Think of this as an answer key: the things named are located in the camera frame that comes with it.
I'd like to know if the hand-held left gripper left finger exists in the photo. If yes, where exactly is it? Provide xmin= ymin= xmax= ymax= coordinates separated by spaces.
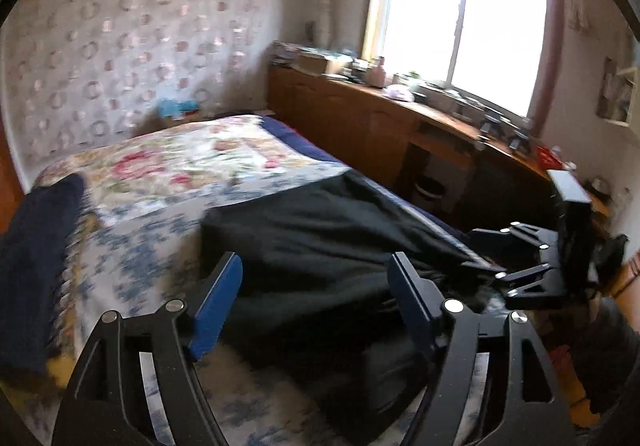
xmin=52 ymin=251 xmax=243 ymax=446

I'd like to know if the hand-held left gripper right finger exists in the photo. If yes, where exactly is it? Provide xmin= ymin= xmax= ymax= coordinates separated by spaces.
xmin=387 ymin=252 xmax=576 ymax=446

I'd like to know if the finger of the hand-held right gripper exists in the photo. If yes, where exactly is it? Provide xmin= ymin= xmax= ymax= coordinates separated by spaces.
xmin=470 ymin=221 xmax=558 ymax=254
xmin=459 ymin=260 xmax=563 ymax=311

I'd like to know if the black t-shirt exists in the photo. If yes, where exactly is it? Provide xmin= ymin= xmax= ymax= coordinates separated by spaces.
xmin=199 ymin=170 xmax=506 ymax=444

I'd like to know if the person's right forearm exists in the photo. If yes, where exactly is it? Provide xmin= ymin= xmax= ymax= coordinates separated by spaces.
xmin=565 ymin=296 xmax=640 ymax=429

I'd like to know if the red box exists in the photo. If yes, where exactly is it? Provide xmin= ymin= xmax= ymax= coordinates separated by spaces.
xmin=534 ymin=146 xmax=563 ymax=169

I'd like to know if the small black stand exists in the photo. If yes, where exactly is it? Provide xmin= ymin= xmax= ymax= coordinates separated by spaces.
xmin=507 ymin=126 xmax=535 ymax=154
xmin=479 ymin=107 xmax=506 ymax=139

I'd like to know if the black waste bin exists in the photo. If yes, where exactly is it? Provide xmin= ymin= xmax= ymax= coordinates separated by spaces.
xmin=414 ymin=175 xmax=447 ymax=213

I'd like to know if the bed with floral sheet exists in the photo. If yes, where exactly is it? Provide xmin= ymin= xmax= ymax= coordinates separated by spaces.
xmin=0 ymin=113 xmax=501 ymax=446

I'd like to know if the long wooden cabinet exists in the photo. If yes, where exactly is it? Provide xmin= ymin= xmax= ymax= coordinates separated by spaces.
xmin=266 ymin=65 xmax=613 ymax=232

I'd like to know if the navy folded garment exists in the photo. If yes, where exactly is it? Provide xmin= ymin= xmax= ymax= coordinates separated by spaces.
xmin=0 ymin=173 xmax=87 ymax=377

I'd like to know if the blue plastic bag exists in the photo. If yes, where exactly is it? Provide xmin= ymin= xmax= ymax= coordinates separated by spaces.
xmin=156 ymin=98 xmax=199 ymax=120

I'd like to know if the pile of boxes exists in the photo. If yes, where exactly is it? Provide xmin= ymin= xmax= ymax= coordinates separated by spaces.
xmin=271 ymin=40 xmax=353 ymax=77

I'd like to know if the circle-patterned lace curtain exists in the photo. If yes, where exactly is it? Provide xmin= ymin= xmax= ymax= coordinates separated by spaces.
xmin=0 ymin=0 xmax=276 ymax=167

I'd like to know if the white wall shelf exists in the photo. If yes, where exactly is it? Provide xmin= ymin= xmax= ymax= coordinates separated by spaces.
xmin=596 ymin=24 xmax=640 ymax=128

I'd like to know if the window with wooden frame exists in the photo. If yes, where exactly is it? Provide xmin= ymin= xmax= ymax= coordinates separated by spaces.
xmin=362 ymin=0 xmax=568 ymax=129

